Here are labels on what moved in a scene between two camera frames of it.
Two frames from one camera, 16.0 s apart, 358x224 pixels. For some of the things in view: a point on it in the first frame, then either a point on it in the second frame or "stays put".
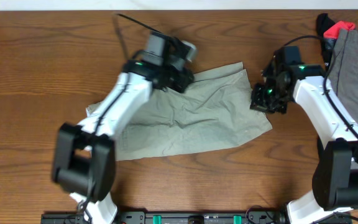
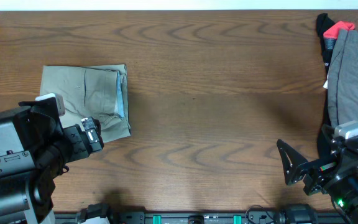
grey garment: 353,72 stays put
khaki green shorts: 219,107 to 100,92
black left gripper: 177,79 to 91,135
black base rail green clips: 195,217 stays put
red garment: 332,32 stays put
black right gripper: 257,102 to 322,170
